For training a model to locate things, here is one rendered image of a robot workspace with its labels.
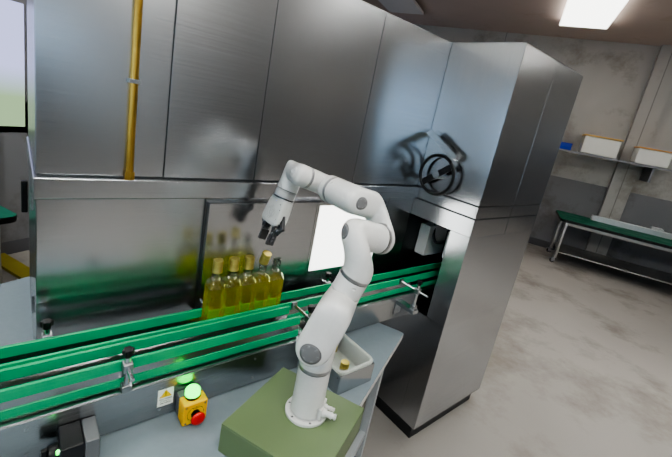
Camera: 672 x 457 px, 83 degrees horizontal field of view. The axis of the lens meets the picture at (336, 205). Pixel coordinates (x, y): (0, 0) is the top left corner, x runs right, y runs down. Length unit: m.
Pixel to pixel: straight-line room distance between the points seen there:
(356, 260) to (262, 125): 0.67
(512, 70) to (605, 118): 6.01
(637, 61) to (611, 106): 0.74
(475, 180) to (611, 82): 6.15
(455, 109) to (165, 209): 1.39
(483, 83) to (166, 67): 1.35
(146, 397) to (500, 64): 1.83
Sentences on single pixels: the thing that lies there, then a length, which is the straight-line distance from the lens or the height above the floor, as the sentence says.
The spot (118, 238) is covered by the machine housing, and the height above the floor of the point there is 1.20.
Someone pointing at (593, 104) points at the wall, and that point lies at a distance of 7.85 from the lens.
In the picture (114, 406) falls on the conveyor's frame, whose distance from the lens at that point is 1.29.
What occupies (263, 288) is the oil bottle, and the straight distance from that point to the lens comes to 1.43.
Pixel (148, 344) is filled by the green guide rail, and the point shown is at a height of 0.94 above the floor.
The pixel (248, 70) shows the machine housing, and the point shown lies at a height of 1.78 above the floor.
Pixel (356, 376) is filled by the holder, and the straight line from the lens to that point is 1.51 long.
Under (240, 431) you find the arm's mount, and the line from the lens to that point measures 1.21.
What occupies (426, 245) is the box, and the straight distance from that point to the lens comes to 2.23.
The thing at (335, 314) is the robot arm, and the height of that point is 1.23.
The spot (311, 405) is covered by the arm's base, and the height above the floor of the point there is 0.90.
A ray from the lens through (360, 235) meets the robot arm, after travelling 0.96.
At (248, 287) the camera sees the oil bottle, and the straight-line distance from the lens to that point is 1.40.
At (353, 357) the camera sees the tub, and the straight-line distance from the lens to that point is 1.61.
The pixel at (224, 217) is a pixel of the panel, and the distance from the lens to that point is 1.41.
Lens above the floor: 1.71
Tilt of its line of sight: 14 degrees down
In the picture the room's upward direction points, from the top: 11 degrees clockwise
